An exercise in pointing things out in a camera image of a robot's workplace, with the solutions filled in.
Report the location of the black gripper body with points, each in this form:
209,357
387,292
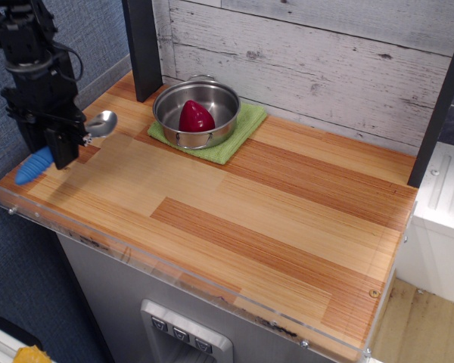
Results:
46,89

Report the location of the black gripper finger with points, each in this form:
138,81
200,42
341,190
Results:
33,133
64,151

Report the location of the blue handled metal spoon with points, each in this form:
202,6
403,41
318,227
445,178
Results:
99,126

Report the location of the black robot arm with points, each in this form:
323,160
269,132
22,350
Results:
26,32

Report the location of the red pepper toy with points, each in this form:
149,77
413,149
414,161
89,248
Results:
195,118

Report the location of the grey toy fridge cabinet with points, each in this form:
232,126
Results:
114,291

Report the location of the green cloth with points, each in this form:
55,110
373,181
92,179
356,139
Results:
249,119

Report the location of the steel pot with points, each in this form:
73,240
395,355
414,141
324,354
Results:
220,100

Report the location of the clear acrylic guard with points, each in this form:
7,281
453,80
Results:
299,228

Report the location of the yellow tape object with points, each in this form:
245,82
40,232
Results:
31,354

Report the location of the silver dispenser panel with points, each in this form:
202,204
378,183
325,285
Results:
175,338

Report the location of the white side cabinet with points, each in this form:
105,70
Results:
426,254

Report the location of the black left post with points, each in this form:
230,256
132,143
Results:
143,47

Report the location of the black post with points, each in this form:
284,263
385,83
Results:
435,127
143,47

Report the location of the black right post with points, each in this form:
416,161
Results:
435,127

